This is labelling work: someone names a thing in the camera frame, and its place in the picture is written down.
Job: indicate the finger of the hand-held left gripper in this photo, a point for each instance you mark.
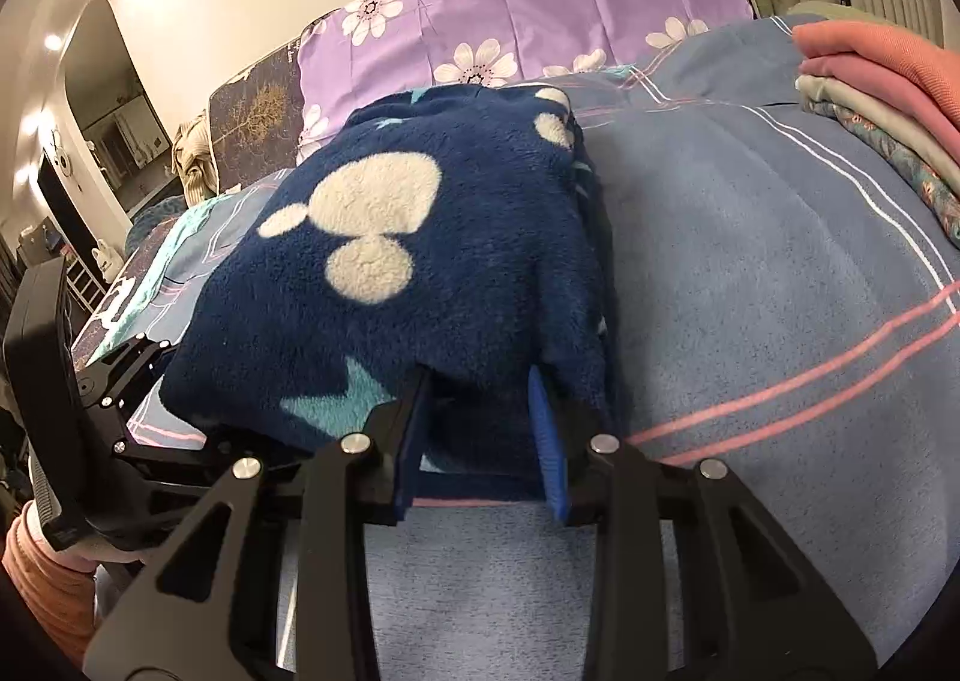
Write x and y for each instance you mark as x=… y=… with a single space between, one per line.
x=172 y=460
x=120 y=370

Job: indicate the pale green cloth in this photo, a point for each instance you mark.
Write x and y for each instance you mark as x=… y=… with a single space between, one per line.
x=817 y=11

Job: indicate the brown tree-print cushion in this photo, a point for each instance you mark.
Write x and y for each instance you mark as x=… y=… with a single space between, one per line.
x=255 y=111

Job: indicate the navy fleece star-print garment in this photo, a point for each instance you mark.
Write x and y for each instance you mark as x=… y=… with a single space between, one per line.
x=450 y=291

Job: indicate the white slatted rack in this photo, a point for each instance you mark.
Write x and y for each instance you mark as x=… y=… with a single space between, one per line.
x=86 y=283

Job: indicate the black flat screen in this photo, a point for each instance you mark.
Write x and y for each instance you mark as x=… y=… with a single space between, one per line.
x=71 y=201

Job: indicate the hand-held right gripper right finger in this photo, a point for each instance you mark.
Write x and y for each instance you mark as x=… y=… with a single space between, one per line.
x=544 y=441

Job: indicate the stack of folded clothes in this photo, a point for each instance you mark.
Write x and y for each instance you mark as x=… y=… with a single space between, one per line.
x=877 y=62

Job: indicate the grey folded garment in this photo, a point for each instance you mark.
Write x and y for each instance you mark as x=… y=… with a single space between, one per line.
x=862 y=107

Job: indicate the dark teal quilt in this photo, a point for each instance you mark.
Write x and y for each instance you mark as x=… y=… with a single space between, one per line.
x=154 y=220

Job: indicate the floral folded garment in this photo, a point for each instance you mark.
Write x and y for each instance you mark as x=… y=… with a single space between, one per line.
x=907 y=167

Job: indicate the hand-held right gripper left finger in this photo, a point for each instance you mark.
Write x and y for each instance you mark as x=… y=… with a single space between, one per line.
x=411 y=441

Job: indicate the beige knit cloth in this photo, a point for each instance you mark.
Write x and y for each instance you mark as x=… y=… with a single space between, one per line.
x=193 y=160

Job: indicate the blue striped bed blanket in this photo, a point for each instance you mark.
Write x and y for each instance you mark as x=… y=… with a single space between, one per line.
x=750 y=276

